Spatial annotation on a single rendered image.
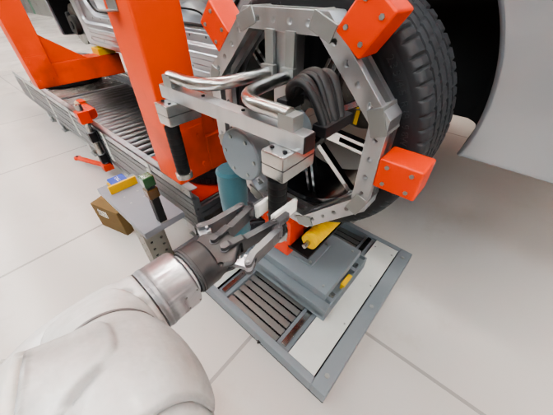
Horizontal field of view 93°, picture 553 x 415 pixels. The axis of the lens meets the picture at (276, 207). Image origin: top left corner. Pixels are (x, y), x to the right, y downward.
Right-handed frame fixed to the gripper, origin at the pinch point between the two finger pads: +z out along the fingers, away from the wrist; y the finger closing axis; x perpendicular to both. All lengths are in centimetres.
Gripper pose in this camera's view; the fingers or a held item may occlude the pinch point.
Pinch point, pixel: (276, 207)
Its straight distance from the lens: 50.7
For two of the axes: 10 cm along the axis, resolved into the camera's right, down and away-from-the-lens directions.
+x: 0.0, -7.6, -6.5
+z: 6.6, -4.9, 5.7
